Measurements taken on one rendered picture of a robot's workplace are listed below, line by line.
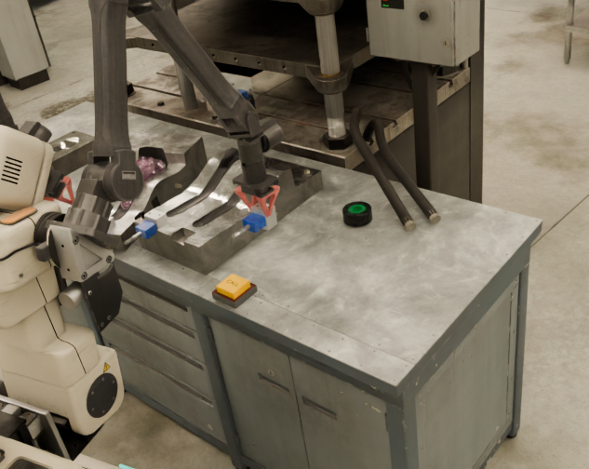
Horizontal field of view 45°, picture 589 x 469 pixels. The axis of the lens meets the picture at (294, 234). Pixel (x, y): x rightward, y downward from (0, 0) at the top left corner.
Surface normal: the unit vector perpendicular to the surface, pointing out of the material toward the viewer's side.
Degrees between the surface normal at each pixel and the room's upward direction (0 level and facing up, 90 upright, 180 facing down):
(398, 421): 90
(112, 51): 77
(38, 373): 82
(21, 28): 90
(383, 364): 0
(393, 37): 90
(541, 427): 1
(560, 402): 0
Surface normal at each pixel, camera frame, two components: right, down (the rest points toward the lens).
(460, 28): 0.76, 0.26
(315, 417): -0.63, 0.49
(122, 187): 0.77, 0.05
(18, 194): 0.89, 0.14
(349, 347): -0.13, -0.83
